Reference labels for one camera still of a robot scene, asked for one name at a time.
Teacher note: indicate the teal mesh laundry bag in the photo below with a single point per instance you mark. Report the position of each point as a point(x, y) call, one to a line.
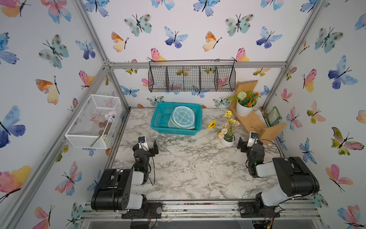
point(182, 117)

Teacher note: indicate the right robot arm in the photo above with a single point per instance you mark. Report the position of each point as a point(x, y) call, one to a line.
point(294, 177)

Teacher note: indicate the white pot yellow pink flowers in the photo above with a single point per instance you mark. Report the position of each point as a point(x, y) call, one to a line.
point(226, 134)

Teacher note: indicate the aluminium front rail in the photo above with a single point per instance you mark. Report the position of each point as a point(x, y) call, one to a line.
point(210, 210)

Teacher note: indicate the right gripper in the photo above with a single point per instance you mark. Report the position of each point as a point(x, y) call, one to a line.
point(244, 145)

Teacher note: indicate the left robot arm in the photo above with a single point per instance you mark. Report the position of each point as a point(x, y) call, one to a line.
point(113, 191)

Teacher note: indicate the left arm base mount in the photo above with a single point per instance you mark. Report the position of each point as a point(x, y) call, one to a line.
point(149, 210)

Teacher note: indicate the wooden zigzag shelf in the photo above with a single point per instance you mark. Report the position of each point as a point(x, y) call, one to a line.
point(253, 121)

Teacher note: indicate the green framed small board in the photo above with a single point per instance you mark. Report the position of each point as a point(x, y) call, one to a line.
point(274, 117)

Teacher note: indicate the teal plastic basket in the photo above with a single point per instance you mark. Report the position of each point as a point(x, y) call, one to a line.
point(163, 112)

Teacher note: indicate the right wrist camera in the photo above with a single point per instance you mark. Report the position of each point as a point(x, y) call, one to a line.
point(253, 139)

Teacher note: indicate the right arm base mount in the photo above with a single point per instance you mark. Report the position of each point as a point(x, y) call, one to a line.
point(254, 209)

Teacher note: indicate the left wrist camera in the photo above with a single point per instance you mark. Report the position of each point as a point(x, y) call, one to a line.
point(142, 142)

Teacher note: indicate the black wire wall basket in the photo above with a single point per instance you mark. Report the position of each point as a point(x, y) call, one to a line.
point(197, 76)

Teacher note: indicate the white pot orange flowers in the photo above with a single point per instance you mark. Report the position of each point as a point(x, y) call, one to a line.
point(245, 102)

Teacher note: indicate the white mesh wall box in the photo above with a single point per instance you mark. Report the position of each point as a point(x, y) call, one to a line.
point(95, 124)

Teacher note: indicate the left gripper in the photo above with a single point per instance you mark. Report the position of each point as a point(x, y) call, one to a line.
point(151, 151)

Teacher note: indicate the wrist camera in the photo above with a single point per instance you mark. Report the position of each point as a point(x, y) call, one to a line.
point(253, 139)
point(142, 142)

